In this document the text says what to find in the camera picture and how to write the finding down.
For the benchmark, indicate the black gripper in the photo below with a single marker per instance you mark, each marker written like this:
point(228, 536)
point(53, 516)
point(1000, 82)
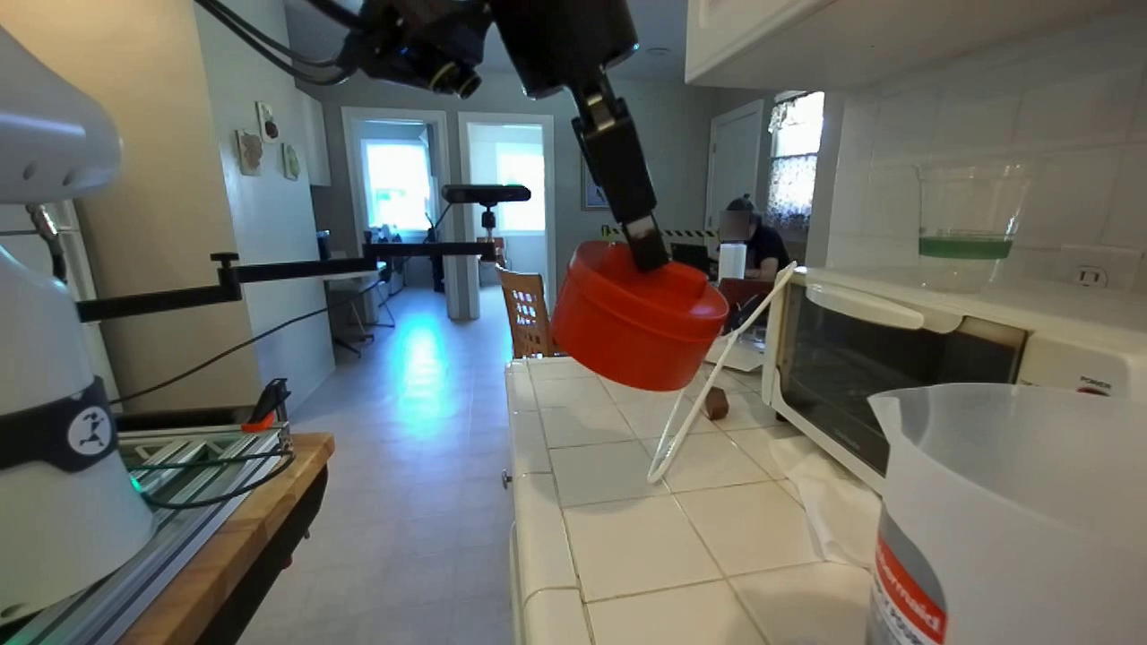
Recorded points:
point(559, 40)

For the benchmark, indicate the red jug lid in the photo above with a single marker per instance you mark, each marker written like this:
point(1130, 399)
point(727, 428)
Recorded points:
point(632, 328)

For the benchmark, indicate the clear cup with green band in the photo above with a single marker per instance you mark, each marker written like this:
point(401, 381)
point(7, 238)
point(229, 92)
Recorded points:
point(969, 218)

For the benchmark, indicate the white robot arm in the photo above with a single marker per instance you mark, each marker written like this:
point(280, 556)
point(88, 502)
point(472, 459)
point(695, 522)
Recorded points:
point(53, 361)

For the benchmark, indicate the clear plastic jug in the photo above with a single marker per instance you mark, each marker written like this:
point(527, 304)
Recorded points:
point(1016, 538)

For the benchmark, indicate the seated person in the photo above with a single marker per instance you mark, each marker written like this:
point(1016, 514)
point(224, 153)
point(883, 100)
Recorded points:
point(752, 247)

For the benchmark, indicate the wooden chair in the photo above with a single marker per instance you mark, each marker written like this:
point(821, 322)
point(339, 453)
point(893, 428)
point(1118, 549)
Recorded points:
point(525, 315)

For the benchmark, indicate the white upper cabinet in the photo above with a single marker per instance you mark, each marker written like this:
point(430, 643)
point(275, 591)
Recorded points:
point(775, 36)

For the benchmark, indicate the white torn paper sheet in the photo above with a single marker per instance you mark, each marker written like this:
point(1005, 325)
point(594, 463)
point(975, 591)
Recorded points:
point(742, 350)

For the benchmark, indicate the small brown cork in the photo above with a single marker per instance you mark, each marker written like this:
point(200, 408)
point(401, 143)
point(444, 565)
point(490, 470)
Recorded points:
point(718, 402)

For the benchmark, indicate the white toaster oven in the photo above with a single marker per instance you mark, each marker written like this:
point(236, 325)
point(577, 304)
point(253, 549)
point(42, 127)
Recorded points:
point(871, 371)

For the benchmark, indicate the wooden workbench top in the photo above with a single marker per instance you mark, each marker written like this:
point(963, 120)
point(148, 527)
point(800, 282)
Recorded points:
point(228, 549)

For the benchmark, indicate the black camera on stand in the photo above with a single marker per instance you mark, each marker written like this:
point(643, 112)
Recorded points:
point(486, 192)

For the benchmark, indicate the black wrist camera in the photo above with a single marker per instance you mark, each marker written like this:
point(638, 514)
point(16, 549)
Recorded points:
point(415, 40)

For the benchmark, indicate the tan wall ornament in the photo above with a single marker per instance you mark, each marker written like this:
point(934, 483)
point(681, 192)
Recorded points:
point(248, 153)

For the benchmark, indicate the white wall outlet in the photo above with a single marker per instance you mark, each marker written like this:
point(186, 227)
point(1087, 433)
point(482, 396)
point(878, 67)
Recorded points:
point(1089, 276)

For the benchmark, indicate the grey metal base plate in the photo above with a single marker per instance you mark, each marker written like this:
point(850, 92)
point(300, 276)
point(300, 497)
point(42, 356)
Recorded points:
point(155, 538)

